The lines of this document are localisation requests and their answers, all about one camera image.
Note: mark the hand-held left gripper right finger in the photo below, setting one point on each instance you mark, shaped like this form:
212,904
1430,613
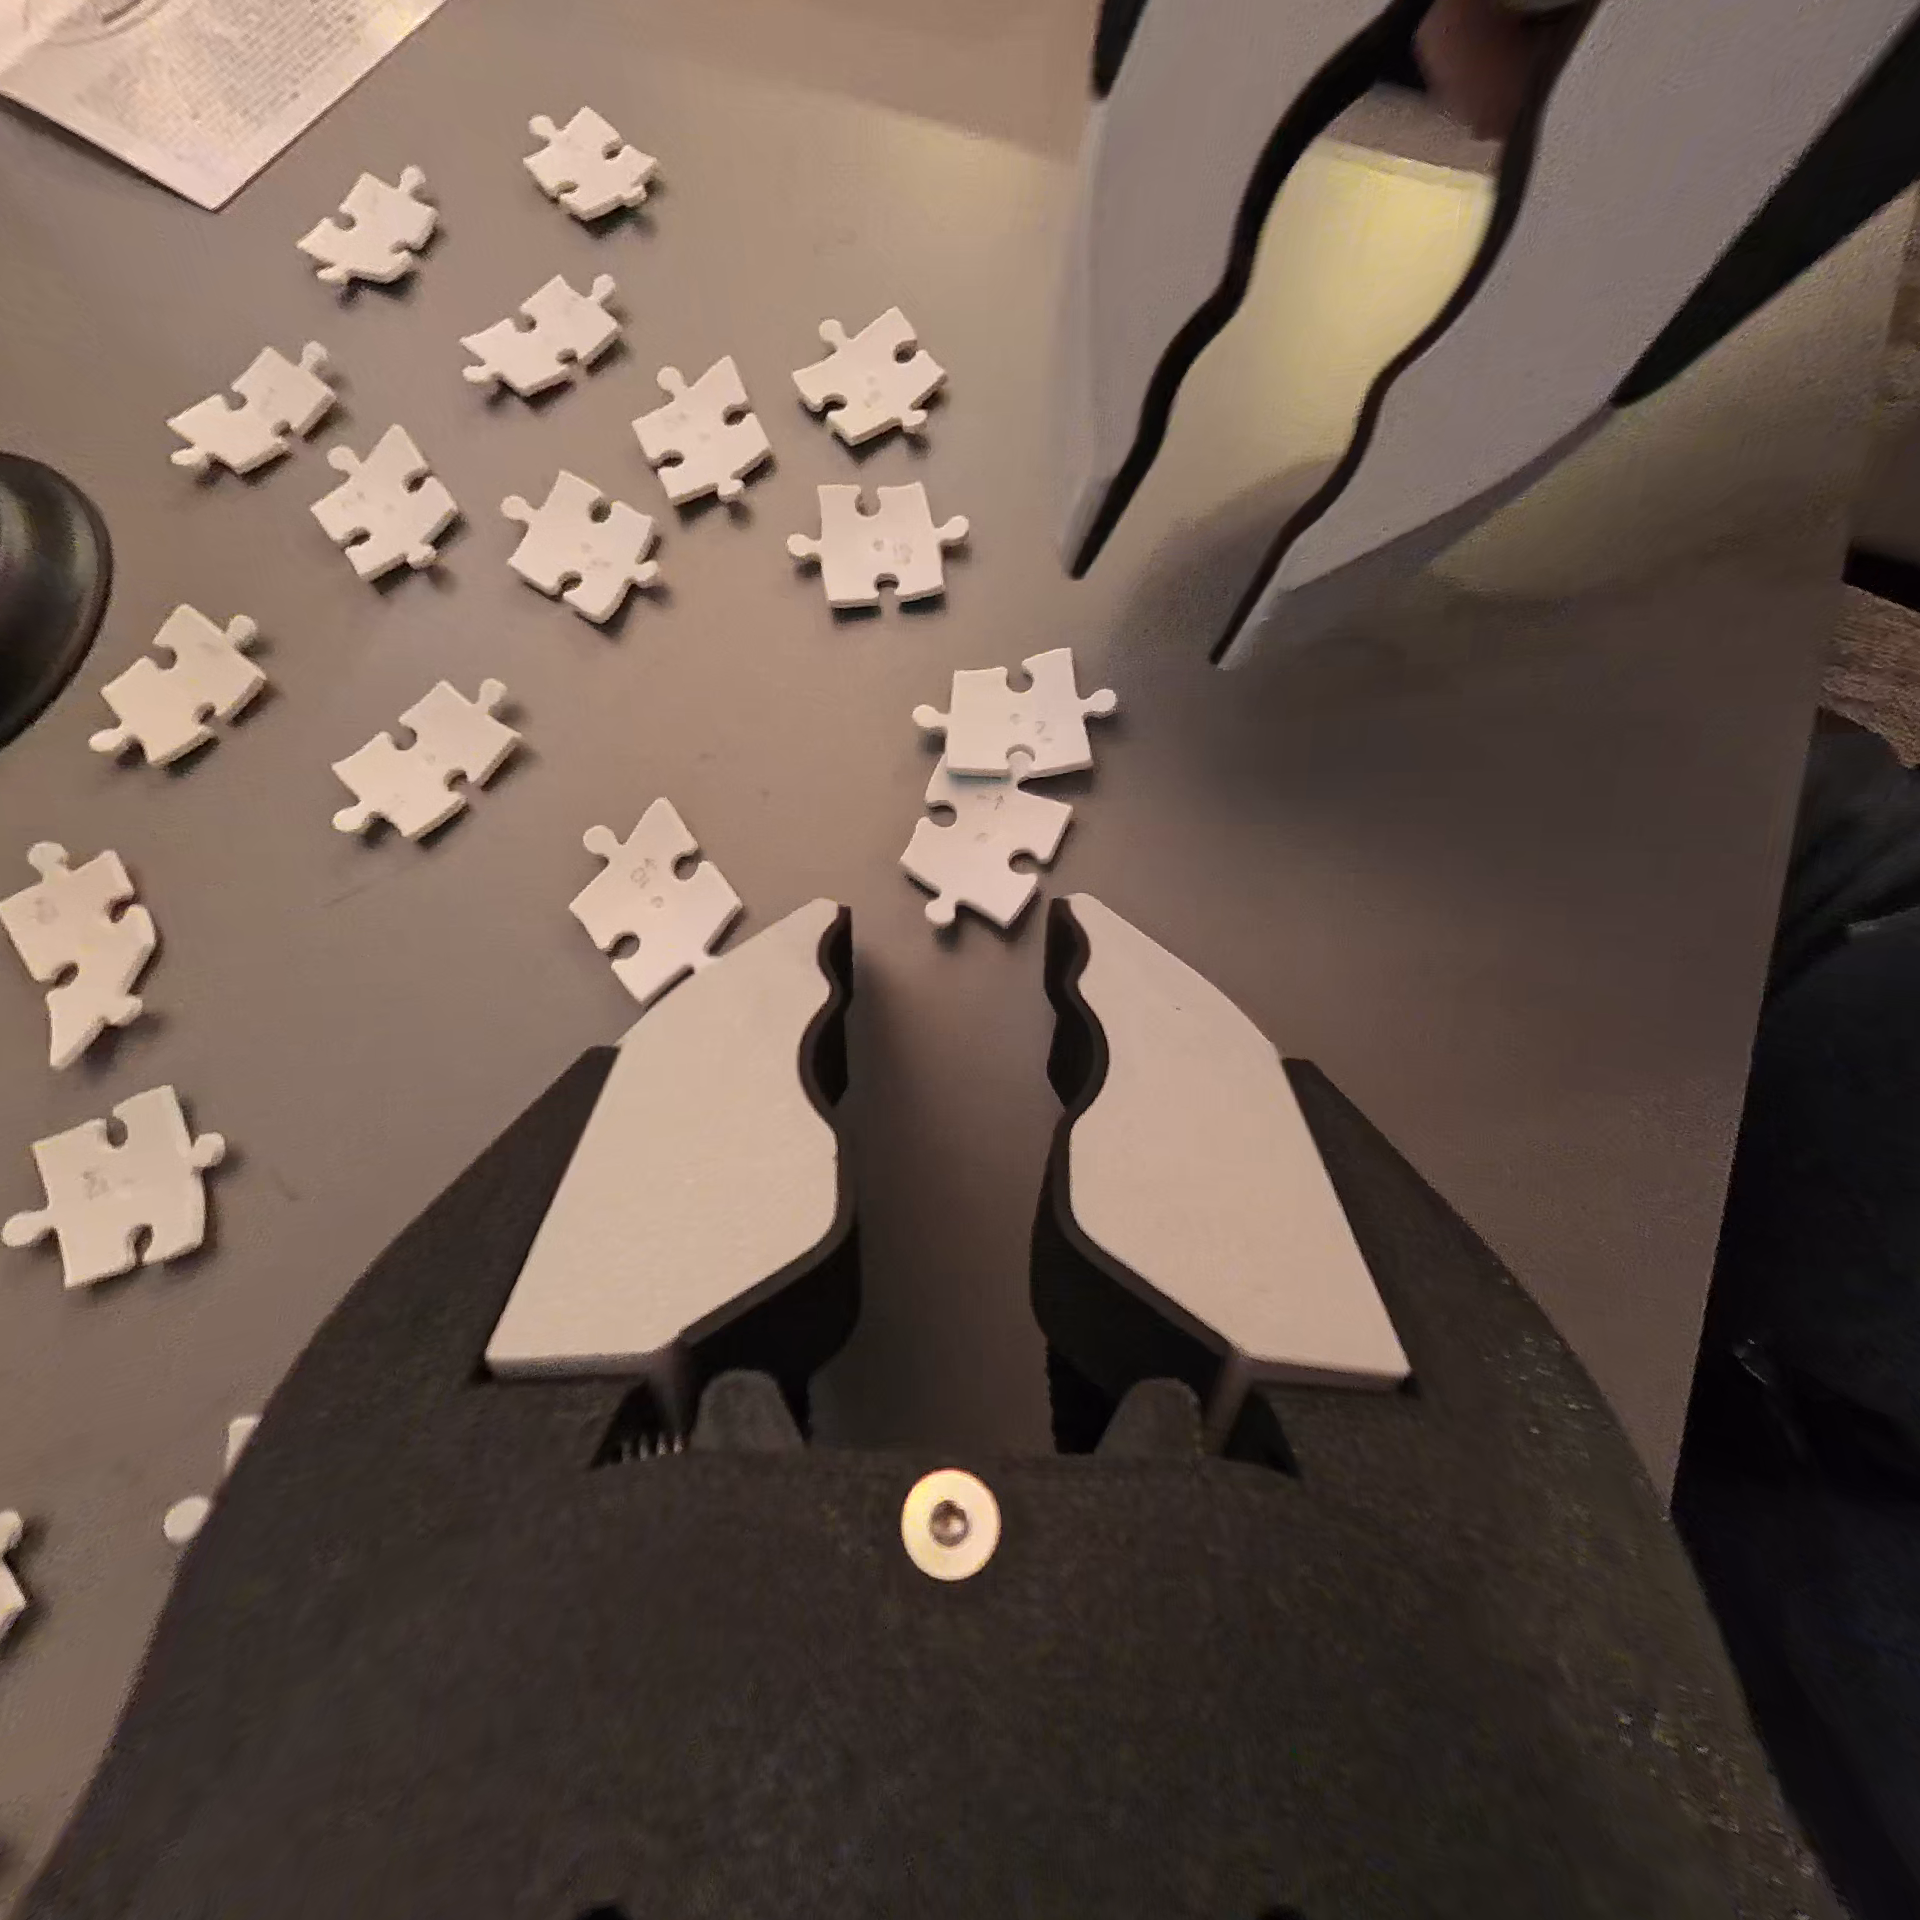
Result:
1214,1201

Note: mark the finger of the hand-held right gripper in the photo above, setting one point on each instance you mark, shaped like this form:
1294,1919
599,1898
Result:
1184,181
1651,224

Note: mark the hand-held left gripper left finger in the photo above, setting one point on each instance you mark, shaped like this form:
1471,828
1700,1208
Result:
675,1185

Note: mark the scatter of white puzzle pieces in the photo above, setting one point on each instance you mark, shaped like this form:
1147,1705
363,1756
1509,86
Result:
386,502

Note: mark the black round puzzle stand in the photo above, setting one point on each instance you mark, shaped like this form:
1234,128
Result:
44,600

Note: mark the person's right hand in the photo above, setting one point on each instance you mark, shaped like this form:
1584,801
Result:
1471,60

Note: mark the person's dark trousers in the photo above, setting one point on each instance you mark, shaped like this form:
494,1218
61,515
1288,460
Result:
1830,1201

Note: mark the printed instruction leaflet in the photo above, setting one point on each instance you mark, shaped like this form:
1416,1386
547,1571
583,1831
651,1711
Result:
180,90

